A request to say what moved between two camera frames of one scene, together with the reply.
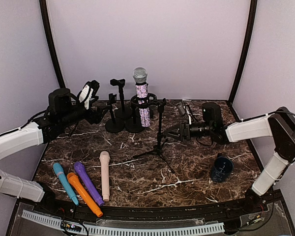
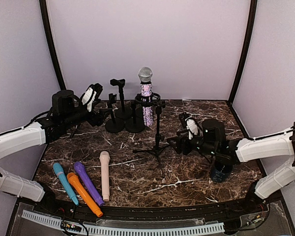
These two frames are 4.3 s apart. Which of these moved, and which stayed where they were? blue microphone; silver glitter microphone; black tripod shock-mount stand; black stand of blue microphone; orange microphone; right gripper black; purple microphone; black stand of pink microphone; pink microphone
Moved: silver glitter microphone; black tripod shock-mount stand; right gripper black
Stayed: orange microphone; black stand of blue microphone; pink microphone; blue microphone; black stand of pink microphone; purple microphone
